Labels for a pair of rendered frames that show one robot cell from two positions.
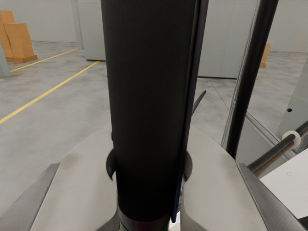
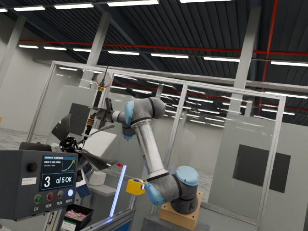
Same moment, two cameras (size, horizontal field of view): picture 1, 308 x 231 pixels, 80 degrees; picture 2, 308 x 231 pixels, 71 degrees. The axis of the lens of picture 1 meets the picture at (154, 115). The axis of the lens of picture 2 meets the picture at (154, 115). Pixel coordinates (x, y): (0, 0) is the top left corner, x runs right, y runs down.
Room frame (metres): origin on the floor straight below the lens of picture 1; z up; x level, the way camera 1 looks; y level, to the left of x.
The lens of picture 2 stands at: (-0.92, 1.27, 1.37)
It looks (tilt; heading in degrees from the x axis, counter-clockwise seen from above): 7 degrees up; 293
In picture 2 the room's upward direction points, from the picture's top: 15 degrees clockwise
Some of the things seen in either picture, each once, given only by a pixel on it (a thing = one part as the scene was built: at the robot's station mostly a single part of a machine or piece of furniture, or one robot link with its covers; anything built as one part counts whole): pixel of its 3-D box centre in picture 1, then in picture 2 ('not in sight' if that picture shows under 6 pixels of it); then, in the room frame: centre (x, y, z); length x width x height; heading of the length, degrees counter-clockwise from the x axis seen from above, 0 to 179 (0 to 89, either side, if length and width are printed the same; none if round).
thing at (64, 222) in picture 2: not in sight; (73, 217); (-0.13, 0.17, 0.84); 0.22 x 0.17 x 0.07; 109
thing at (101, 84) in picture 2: not in sight; (94, 108); (0.08, 0.00, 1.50); 0.04 x 0.04 x 0.46
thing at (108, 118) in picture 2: not in sight; (107, 115); (-0.03, 0.00, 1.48); 0.12 x 0.08 x 0.09; 3
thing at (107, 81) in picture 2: not in sight; (103, 80); (0.52, -0.56, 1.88); 0.17 x 0.15 x 0.16; 3
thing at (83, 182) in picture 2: not in sight; (81, 182); (0.03, -0.03, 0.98); 0.20 x 0.16 x 0.20; 93
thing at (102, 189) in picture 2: not in sight; (96, 187); (0.22, -0.54, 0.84); 0.36 x 0.24 x 0.03; 3
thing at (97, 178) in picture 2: not in sight; (93, 177); (0.30, -0.57, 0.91); 0.17 x 0.16 x 0.11; 93
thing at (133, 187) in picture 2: not in sight; (136, 187); (-0.27, -0.31, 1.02); 0.16 x 0.10 x 0.11; 93
